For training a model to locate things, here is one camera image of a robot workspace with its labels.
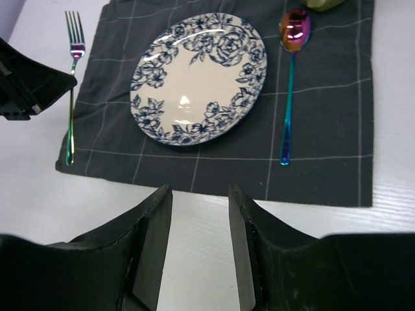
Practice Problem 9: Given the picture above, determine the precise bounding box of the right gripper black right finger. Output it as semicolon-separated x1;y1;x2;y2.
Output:
228;183;414;310

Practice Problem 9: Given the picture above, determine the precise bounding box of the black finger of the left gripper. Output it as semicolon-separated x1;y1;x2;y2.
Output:
1;40;77;121

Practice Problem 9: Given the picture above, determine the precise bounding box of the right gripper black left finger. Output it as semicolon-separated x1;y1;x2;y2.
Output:
1;185;172;310

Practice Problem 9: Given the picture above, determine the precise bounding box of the iridescent green fork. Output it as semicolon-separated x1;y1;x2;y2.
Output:
65;11;86;166

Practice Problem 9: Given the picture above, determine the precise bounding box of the dark grey checked cloth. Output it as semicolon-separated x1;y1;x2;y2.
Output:
55;1;375;207

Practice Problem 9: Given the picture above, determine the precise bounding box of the blue white patterned plate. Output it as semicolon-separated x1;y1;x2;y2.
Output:
130;13;267;146

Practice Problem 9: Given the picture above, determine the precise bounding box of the pale yellow cup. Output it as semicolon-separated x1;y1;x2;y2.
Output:
300;0;345;12

